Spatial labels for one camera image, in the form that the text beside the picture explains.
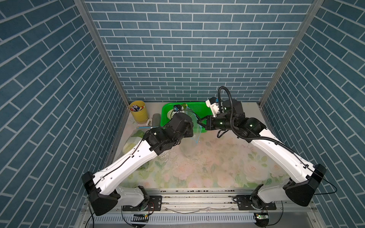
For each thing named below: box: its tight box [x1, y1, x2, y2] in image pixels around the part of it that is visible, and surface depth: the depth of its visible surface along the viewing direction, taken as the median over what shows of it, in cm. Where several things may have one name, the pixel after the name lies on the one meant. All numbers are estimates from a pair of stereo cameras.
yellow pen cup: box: [128, 100, 149, 124], surface depth 104 cm
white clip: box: [145, 118, 153, 127], surface depth 107 cm
